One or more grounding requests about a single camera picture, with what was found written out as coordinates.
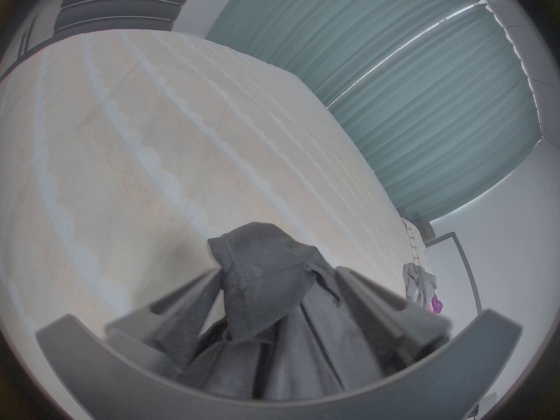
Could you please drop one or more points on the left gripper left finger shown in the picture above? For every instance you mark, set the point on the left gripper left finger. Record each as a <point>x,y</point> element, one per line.
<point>175,322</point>

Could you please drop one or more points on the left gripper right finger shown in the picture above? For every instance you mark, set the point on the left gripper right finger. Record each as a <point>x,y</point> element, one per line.
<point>393,322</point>

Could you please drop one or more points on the black garment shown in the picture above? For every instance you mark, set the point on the black garment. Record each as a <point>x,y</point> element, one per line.
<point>267,287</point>

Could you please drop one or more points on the bed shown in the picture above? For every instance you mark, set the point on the bed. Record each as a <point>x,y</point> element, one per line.
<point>175,155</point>

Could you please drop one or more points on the grey garment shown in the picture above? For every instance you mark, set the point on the grey garment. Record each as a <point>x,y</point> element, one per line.
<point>418,282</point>

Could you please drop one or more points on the white printed pillow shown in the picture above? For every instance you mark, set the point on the white printed pillow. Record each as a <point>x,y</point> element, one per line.
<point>414,243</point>

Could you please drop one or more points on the grey bedside table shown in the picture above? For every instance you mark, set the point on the grey bedside table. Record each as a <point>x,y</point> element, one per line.
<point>426,228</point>

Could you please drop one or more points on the blue-green curtain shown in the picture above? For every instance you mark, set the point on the blue-green curtain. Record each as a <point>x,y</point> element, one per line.
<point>450,116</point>
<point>332,20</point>

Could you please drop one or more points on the black chest of drawers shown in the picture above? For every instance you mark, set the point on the black chest of drawers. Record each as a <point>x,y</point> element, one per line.
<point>122,7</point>

